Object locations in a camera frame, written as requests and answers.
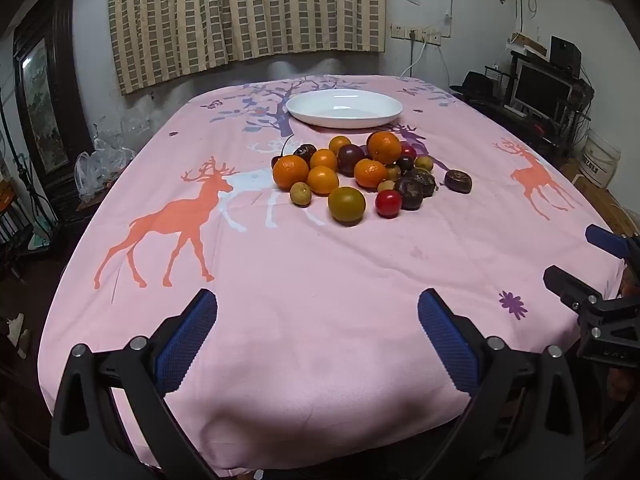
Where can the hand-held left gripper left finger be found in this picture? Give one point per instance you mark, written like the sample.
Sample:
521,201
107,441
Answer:
186,340

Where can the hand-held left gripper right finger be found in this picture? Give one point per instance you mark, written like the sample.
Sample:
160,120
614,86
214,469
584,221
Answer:
447,340

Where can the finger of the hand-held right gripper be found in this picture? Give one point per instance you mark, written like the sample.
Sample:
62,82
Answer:
607,241
570,285

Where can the red cherry tomato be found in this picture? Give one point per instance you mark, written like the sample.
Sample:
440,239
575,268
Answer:
388,203
408,150

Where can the brown water chestnut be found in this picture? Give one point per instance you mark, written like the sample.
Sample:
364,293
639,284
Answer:
410,194
426,180
458,181
304,151

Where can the small dark purple tomato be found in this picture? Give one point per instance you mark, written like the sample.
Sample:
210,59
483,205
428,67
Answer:
405,162

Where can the dark red cherry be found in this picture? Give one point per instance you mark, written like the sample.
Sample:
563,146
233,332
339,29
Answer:
276,161

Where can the large orange tangerine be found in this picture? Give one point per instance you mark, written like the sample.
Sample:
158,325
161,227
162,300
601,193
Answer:
384,147

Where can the large dark purple tomato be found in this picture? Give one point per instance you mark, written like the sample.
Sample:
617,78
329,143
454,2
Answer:
350,158

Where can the white oval plate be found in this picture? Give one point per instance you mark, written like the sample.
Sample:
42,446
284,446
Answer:
345,110

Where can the white plastic bucket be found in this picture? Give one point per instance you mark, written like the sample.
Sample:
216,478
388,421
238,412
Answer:
600,160

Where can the pink deer print tablecloth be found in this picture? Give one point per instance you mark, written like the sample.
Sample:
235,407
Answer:
325,285

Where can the black desk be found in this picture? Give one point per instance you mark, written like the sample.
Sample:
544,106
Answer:
520,125

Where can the computer monitor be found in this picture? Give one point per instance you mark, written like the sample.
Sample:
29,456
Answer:
542,85

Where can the black speaker box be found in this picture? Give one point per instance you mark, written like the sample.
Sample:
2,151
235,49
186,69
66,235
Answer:
565,55

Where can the clear plastic bags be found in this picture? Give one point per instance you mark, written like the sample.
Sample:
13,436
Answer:
107,155

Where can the black hat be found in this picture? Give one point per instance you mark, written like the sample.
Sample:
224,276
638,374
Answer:
472,84

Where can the dark framed painting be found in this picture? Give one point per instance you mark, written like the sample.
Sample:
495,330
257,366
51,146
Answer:
42,95

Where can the beige checked curtain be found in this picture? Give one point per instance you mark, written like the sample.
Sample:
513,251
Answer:
250,10

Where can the white wall sockets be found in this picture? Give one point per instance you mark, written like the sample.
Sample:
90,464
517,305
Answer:
415,34

